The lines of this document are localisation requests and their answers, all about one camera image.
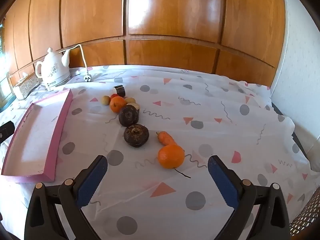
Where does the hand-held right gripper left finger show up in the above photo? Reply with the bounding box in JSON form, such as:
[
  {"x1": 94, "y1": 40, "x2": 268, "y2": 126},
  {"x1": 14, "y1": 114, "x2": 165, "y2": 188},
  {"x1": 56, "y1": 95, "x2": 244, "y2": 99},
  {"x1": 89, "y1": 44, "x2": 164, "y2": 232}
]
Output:
[{"x1": 24, "y1": 155, "x2": 108, "y2": 240}]

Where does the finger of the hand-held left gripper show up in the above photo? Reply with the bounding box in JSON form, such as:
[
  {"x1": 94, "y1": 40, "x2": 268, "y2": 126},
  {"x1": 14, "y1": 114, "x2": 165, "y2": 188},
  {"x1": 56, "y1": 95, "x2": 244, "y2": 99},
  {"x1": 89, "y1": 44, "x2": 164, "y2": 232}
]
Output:
[{"x1": 0, "y1": 121, "x2": 14, "y2": 143}]

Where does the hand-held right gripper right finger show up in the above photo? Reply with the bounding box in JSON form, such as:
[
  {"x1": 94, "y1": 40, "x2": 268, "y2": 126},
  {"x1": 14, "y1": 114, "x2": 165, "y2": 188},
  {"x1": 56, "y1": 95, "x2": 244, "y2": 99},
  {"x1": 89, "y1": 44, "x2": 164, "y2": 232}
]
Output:
[{"x1": 208, "y1": 155, "x2": 290, "y2": 240}]

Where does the pink cardboard tray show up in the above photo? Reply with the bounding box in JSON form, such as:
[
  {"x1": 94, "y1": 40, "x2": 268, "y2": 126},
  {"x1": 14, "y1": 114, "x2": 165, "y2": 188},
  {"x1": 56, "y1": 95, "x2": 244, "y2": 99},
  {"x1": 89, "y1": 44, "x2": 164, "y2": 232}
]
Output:
[{"x1": 1, "y1": 88, "x2": 73, "y2": 183}]

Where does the large orange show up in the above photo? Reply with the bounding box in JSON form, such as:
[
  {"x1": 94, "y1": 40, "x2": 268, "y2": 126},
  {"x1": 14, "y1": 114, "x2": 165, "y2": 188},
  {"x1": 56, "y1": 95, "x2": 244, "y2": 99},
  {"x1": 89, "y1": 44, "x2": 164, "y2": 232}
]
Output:
[{"x1": 158, "y1": 144, "x2": 185, "y2": 169}]

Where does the dark round fruit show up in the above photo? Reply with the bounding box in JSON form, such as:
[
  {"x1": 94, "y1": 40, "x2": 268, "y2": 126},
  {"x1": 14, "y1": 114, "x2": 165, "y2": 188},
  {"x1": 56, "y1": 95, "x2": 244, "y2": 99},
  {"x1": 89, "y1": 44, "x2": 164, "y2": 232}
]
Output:
[
  {"x1": 118, "y1": 104, "x2": 139, "y2": 127},
  {"x1": 124, "y1": 124, "x2": 149, "y2": 148}
]

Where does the small carrot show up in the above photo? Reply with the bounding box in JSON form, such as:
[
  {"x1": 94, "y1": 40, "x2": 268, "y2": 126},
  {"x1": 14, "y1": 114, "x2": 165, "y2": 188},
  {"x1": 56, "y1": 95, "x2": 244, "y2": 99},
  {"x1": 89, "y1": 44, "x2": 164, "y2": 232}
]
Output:
[{"x1": 156, "y1": 131, "x2": 177, "y2": 146}]

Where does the small orange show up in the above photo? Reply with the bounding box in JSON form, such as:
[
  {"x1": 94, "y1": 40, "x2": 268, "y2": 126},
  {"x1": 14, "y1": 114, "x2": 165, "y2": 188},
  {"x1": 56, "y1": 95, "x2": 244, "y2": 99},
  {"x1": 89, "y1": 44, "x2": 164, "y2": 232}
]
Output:
[{"x1": 109, "y1": 96, "x2": 127, "y2": 113}]

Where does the cream ornate tissue box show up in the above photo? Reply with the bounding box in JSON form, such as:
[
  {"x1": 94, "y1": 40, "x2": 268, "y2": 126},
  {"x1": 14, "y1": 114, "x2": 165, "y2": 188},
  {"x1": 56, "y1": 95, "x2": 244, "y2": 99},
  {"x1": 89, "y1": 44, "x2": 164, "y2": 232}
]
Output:
[{"x1": 7, "y1": 72, "x2": 40, "y2": 100}]

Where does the white ceramic electric kettle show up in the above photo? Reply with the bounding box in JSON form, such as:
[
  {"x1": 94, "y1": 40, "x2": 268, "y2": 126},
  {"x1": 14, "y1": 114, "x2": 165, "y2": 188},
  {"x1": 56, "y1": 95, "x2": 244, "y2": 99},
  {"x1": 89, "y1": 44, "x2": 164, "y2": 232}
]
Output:
[{"x1": 35, "y1": 47, "x2": 71, "y2": 92}]

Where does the white patterned tablecloth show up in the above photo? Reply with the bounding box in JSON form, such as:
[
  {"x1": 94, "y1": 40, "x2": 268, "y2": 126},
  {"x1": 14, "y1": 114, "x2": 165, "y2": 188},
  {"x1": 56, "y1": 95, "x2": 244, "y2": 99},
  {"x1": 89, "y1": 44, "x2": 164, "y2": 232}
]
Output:
[{"x1": 0, "y1": 65, "x2": 313, "y2": 240}]

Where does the woven rattan chair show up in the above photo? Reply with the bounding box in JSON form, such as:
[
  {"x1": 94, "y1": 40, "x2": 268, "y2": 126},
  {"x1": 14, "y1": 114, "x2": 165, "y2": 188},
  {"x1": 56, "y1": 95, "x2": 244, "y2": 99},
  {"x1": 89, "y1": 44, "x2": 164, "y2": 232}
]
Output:
[{"x1": 289, "y1": 195, "x2": 320, "y2": 237}]

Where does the white kettle power cord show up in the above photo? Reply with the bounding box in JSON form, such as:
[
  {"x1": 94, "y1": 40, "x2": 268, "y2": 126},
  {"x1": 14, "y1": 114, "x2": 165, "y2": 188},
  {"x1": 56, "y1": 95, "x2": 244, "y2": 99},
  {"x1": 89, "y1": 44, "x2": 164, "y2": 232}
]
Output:
[{"x1": 59, "y1": 44, "x2": 93, "y2": 82}]

